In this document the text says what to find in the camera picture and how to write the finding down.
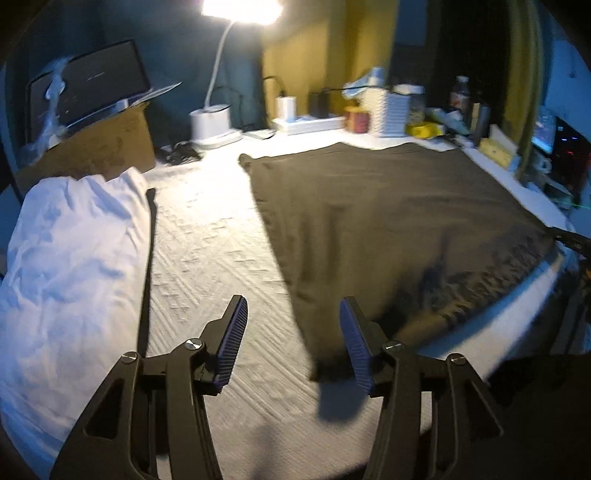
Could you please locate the yellow curtain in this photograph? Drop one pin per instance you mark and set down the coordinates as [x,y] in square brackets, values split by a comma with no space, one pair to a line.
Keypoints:
[497,45]

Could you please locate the yellow tissue box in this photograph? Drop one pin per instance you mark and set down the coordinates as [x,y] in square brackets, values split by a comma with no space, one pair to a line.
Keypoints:
[501,149]

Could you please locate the tablet with dark screen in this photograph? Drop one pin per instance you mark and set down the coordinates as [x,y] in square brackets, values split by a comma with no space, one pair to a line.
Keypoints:
[96,80]

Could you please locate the plastic water bottle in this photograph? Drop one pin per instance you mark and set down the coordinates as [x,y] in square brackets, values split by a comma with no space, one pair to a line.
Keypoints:
[460,96]

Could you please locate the clear jar white lid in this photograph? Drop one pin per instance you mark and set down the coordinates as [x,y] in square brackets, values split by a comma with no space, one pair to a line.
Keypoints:
[417,101]

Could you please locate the yellow snack bag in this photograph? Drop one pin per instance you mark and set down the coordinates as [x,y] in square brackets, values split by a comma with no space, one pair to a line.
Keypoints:
[425,130]

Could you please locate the teal curtain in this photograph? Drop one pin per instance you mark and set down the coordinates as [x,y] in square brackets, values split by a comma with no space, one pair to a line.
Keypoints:
[177,46]

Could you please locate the cardboard box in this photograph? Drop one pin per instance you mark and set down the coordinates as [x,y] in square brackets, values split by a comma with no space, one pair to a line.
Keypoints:
[107,148]

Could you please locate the white desk lamp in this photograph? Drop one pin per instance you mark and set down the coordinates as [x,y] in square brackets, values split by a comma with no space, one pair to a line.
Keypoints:
[221,121]

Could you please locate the white perforated basket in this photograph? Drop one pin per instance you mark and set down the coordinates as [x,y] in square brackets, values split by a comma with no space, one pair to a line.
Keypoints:
[388,112]

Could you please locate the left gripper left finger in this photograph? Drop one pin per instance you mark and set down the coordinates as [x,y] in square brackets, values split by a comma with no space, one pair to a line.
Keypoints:
[222,339]

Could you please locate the brown t-shirt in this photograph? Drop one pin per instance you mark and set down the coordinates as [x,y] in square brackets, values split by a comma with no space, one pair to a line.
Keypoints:
[424,240]

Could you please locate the white cloth pile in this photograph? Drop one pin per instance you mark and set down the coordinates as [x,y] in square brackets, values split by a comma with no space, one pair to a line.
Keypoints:
[70,303]

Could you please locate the computer monitor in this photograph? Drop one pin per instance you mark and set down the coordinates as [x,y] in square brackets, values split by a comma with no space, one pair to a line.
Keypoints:
[544,130]

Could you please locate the red gold can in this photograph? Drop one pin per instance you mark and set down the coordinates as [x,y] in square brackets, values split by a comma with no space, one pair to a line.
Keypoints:
[357,120]

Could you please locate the white phone charger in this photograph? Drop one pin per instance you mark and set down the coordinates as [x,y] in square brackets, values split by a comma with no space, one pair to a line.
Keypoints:
[286,108]

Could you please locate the steel tumbler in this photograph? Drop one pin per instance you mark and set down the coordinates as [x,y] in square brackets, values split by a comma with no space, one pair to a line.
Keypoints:
[480,122]

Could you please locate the white power strip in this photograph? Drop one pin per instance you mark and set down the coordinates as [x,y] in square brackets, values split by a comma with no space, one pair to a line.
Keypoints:
[308,124]

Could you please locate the black power adapter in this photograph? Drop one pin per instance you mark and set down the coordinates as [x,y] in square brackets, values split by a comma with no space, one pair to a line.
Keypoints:
[318,104]

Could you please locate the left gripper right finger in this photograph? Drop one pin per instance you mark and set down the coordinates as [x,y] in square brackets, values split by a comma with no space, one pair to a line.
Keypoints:
[364,340]

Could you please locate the white mug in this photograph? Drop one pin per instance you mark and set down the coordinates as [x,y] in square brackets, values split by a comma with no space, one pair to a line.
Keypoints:
[539,163]

